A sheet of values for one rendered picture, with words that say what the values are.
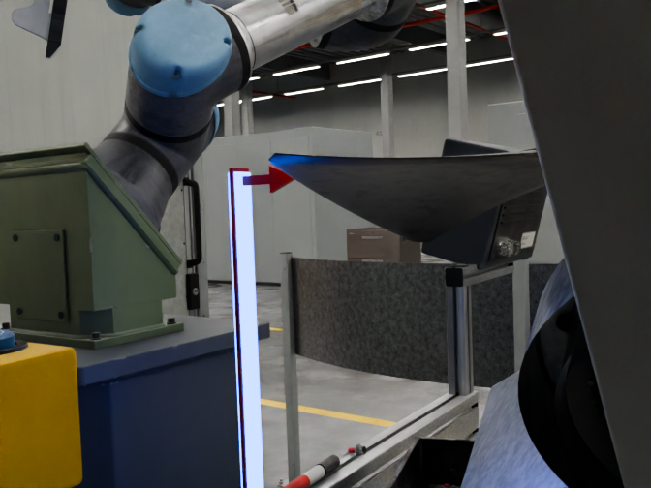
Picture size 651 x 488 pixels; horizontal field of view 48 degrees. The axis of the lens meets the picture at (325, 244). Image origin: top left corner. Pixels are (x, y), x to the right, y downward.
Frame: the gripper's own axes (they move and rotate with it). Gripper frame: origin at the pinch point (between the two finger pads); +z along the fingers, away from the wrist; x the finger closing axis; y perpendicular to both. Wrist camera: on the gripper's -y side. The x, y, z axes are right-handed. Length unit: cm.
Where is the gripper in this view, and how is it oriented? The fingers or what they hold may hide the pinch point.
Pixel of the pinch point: (63, 5)
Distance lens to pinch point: 92.5
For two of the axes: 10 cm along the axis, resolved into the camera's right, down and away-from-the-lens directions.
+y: -9.1, -1.4, -3.8
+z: 1.7, 7.2, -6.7
